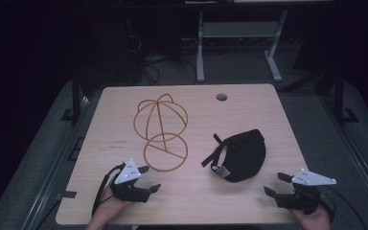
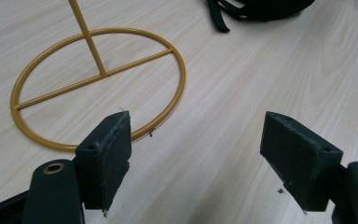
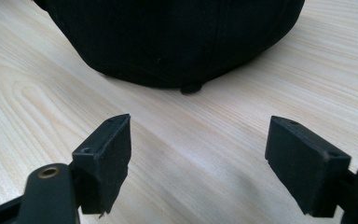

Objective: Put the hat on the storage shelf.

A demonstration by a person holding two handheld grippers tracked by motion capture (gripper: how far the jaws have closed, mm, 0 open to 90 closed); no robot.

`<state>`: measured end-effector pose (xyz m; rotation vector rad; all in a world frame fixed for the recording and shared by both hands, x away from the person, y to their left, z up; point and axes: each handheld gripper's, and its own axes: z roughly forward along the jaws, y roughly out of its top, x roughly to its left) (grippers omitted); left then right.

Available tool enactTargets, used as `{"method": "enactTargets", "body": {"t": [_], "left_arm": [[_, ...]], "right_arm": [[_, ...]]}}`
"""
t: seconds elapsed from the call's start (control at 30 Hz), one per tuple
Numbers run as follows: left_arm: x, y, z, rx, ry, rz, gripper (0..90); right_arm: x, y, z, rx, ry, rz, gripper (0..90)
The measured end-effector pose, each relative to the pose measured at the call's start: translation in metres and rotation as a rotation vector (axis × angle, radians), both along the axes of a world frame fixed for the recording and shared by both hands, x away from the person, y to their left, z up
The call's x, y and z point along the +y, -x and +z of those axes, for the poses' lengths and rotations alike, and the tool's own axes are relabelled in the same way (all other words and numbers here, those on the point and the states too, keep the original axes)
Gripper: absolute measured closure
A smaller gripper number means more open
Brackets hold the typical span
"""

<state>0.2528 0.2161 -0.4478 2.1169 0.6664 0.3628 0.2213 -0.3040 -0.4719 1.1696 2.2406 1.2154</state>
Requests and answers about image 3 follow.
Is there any black cap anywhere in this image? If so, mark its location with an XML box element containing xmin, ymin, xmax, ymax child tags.
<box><xmin>32</xmin><ymin>0</ymin><xmax>306</xmax><ymax>95</ymax></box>

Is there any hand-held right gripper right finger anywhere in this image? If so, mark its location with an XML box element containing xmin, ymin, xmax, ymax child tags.
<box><xmin>264</xmin><ymin>115</ymin><xmax>352</xmax><ymax>218</ymax></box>

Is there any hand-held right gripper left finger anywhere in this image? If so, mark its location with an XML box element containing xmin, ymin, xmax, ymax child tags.
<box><xmin>71</xmin><ymin>113</ymin><xmax>132</xmax><ymax>217</ymax></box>

